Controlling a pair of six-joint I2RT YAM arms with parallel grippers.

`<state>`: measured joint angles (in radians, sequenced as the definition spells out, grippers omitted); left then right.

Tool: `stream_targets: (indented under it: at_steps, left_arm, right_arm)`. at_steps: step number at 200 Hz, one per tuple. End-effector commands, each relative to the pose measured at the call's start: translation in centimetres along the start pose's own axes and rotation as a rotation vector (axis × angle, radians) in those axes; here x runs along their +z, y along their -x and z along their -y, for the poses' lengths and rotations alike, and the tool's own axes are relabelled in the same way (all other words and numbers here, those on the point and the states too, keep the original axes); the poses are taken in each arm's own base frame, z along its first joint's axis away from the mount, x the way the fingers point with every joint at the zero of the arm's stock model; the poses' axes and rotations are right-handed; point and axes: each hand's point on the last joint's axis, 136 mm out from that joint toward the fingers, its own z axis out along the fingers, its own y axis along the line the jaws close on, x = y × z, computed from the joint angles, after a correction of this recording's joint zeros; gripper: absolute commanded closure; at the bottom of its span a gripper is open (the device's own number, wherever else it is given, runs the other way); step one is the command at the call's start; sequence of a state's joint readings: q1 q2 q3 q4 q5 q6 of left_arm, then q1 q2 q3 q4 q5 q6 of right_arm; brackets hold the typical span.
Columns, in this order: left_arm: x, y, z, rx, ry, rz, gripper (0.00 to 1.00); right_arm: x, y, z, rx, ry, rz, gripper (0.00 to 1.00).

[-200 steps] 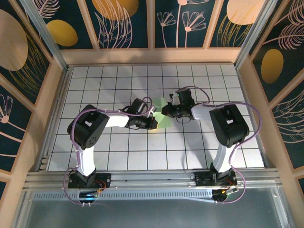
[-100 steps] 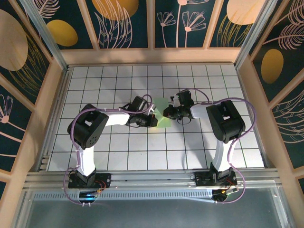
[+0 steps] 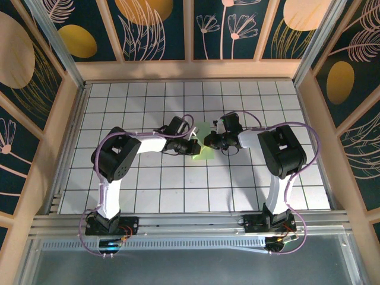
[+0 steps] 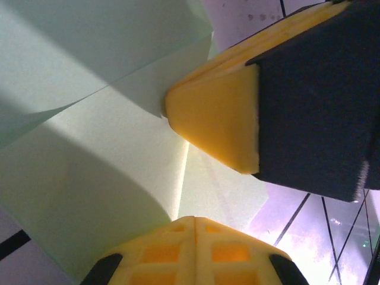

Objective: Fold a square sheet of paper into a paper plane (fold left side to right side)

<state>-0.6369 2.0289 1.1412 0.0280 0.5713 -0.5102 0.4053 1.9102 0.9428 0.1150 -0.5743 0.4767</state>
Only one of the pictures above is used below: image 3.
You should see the green paper sheet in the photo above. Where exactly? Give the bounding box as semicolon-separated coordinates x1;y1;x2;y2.
189;121;216;162

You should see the small controller board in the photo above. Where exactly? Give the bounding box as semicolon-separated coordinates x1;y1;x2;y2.
97;236;128;252
265;233;299;255

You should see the grey front panel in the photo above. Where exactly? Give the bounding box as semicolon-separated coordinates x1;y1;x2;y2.
16;234;368;285

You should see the aluminium front rail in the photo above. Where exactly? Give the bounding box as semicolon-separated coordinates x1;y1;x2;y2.
28;210;353;240

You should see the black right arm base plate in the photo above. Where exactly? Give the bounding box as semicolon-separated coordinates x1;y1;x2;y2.
242;214;297;235

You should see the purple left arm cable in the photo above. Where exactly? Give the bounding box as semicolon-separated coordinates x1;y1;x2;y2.
78;114;197;258

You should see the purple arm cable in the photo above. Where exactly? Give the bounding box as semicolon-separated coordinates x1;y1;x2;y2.
78;114;197;258
224;110;323;256

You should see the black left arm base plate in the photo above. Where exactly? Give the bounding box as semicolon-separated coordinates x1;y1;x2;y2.
85;216;140;236

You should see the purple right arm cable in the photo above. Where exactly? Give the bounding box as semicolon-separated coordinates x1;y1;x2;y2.
224;110;323;256

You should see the grey slotted cable duct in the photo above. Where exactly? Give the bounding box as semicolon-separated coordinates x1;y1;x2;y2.
41;237;268;250

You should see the aluminium side rail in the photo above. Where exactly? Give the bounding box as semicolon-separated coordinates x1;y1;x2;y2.
46;83;90;214

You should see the aluminium corner post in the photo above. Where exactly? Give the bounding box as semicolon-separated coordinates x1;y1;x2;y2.
292;0;350;87
23;0;87;90

